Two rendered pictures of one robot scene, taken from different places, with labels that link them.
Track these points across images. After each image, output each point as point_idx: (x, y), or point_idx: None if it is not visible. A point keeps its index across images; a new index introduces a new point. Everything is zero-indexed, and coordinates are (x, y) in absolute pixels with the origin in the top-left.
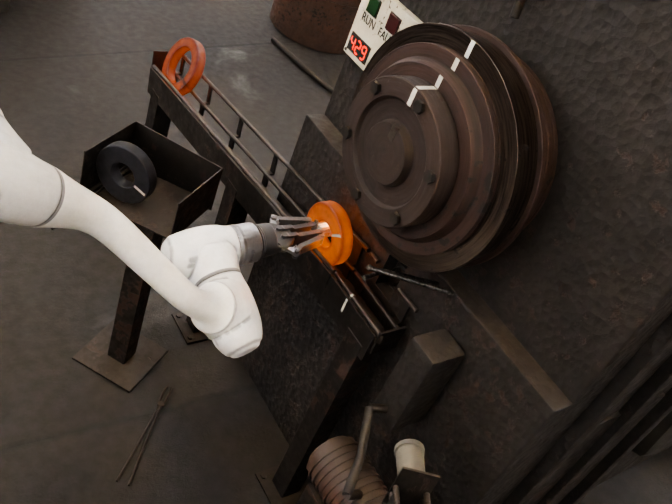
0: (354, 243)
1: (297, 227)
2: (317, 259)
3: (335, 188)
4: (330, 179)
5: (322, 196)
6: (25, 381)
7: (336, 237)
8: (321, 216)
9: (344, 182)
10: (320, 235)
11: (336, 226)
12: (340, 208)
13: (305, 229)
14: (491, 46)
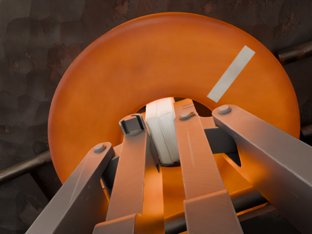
0: (204, 115)
1: (135, 196)
2: (253, 216)
3: (39, 95)
4: (7, 99)
5: (33, 155)
6: None
7: (236, 78)
8: (113, 112)
9: (42, 48)
10: (219, 114)
11: (203, 46)
12: (133, 19)
13: (152, 174)
14: None
